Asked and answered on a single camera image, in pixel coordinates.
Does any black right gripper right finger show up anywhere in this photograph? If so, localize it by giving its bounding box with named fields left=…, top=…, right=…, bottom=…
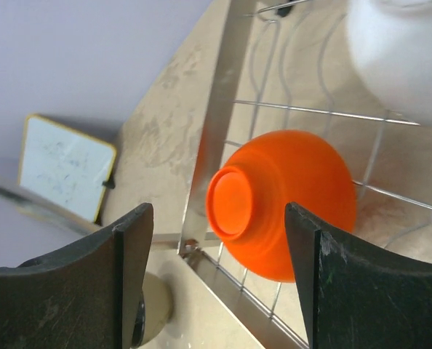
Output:
left=285, top=203, right=432, bottom=348

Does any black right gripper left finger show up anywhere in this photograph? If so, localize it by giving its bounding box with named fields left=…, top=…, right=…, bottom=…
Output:
left=0, top=203, right=153, bottom=348

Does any orange bowl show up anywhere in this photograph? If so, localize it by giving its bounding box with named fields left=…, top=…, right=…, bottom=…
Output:
left=205, top=129, right=356, bottom=283

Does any white bowl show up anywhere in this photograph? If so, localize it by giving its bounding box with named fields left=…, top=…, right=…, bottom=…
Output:
left=346, top=1, right=432, bottom=127

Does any stainless steel dish rack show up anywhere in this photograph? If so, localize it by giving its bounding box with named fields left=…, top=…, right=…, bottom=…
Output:
left=0, top=0, right=432, bottom=349

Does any beige bowl with dark rim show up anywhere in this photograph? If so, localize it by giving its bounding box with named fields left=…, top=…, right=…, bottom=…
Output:
left=131, top=272, right=174, bottom=348

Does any small whiteboard with wooden frame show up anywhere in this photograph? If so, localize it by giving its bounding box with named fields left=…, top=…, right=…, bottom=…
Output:
left=17, top=114, right=117, bottom=222

